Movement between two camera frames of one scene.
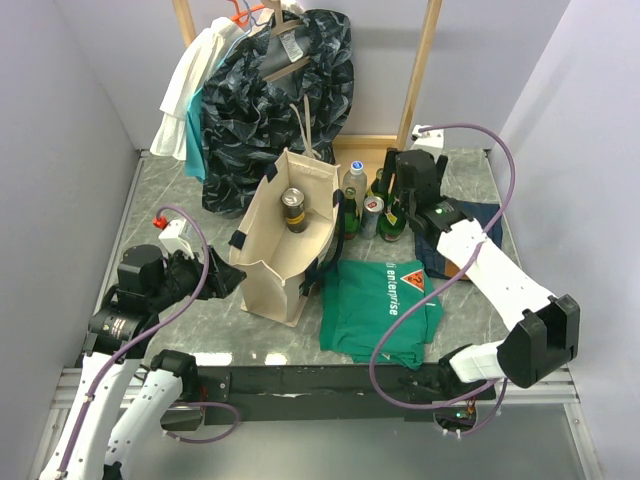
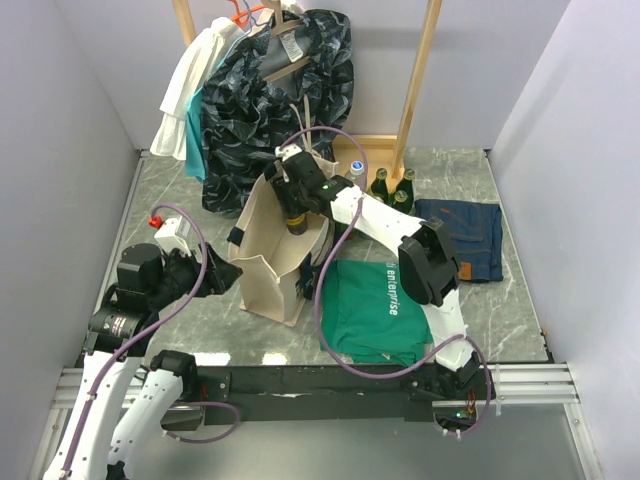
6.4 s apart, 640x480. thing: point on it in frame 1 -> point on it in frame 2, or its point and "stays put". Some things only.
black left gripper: x=222 y=277 stays put
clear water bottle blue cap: x=356 y=179 stays put
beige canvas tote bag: x=274 y=263 stays put
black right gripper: x=390 y=168 -> x=283 y=193
